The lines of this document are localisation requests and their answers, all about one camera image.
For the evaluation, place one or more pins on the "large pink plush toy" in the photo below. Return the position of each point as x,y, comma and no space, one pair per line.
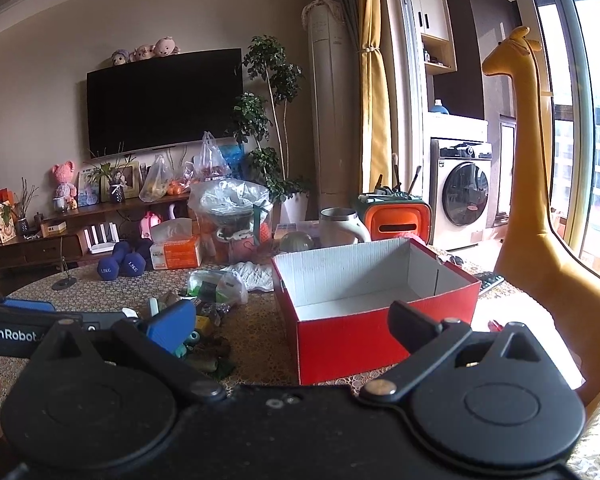
166,46

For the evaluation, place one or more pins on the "small translucent plastic bag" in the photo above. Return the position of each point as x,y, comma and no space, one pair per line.
220,287

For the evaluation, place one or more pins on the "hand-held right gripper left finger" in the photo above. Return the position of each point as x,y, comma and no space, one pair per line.
172,325

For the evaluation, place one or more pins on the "green melon-shaped bowl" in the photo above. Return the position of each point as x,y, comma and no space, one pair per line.
296,242

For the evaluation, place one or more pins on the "blue dumbbell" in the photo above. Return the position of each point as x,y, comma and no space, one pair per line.
134,265
107,270

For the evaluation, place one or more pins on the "large clear plastic bag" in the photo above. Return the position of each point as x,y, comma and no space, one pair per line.
230,197

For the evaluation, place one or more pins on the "pink plush doll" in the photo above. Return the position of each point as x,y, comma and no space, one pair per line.
63,180

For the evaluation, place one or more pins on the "black remote control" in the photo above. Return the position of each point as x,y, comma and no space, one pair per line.
489,282

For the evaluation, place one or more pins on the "blue detergent bottle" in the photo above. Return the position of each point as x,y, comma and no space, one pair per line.
438,108

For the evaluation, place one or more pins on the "white electric kettle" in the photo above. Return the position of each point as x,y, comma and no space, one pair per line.
340,227

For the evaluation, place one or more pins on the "small pink plush toy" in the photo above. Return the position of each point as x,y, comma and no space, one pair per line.
142,53

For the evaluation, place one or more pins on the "orange tissue pack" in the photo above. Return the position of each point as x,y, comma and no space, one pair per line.
177,252

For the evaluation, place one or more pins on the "red cardboard box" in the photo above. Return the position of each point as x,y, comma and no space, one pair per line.
350,340

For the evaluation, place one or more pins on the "white crumpled cloth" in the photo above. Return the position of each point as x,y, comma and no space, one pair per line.
252,276

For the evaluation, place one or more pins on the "black desk stand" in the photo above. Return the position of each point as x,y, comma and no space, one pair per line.
64,282

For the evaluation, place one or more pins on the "yellow giraffe figure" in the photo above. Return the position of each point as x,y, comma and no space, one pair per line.
530,210

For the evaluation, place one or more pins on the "plastic bag of fruit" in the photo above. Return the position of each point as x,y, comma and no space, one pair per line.
155,185

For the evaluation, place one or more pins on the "blue package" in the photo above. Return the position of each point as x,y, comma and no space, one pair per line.
235,157

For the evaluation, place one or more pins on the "large calligraphy brush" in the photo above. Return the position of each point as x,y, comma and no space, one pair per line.
395,170

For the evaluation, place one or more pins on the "white router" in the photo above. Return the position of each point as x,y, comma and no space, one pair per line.
100,240

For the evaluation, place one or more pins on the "white washing machine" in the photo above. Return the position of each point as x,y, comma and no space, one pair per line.
462,195

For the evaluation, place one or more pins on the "plastic bag red contents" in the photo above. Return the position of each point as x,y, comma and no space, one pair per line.
211,160

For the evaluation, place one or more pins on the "purple plush toy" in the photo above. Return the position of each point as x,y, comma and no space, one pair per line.
120,58

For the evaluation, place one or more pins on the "black television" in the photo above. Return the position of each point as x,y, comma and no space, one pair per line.
165,100

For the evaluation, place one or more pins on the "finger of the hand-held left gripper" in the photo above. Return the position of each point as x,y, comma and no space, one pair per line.
105,317
30,305

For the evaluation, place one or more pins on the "photo frame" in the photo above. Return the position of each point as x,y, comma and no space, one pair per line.
130,175

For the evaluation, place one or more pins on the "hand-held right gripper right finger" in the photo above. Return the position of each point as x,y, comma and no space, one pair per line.
410,322

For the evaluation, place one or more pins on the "small calligraphy brush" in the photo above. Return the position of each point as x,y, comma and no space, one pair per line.
414,177

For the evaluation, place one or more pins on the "red packet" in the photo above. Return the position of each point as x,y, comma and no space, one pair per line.
495,326

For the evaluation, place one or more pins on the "small yellow box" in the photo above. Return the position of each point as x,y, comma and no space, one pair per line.
204,325

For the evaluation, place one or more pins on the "potted green tree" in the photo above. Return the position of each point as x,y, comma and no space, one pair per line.
270,75

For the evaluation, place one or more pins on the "white door wall cabinet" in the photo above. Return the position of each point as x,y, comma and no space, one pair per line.
430,5

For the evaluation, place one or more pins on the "wooden tv cabinet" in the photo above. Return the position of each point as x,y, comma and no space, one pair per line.
35,250

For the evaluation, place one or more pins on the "white tower air conditioner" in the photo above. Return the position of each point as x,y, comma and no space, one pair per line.
330,110

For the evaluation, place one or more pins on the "yellow curtain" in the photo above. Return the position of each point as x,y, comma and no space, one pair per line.
372,85

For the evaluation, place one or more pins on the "orange green storage box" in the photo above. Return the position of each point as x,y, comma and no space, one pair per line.
397,220

